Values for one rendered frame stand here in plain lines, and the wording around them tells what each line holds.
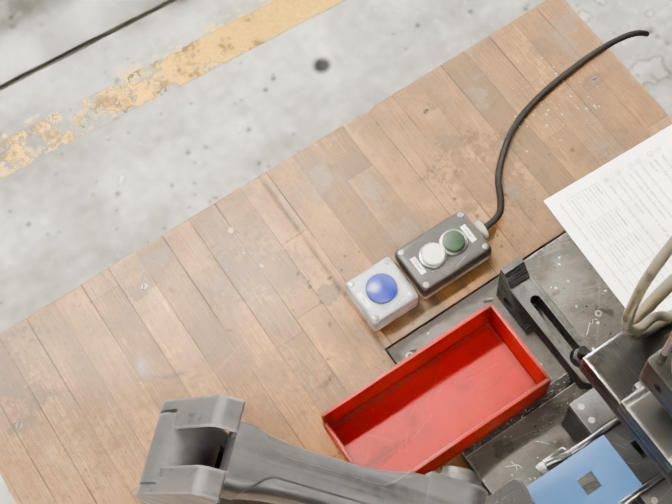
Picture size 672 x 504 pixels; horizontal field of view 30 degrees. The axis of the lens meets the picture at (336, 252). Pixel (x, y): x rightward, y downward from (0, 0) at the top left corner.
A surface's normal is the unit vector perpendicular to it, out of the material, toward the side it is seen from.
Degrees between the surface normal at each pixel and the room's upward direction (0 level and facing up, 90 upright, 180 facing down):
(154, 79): 0
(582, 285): 0
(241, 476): 19
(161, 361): 0
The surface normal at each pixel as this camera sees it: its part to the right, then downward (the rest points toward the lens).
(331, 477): 0.26, -0.32
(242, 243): -0.06, -0.40
